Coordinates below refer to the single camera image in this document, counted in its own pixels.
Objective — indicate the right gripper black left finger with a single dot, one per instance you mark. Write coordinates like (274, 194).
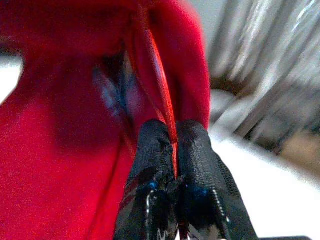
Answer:
(150, 205)

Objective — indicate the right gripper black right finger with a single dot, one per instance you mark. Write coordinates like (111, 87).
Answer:
(205, 175)

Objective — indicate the red plastic hanger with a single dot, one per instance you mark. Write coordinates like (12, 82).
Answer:
(168, 105)

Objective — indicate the red shirt white trim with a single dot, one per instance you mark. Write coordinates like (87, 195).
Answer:
(62, 150)

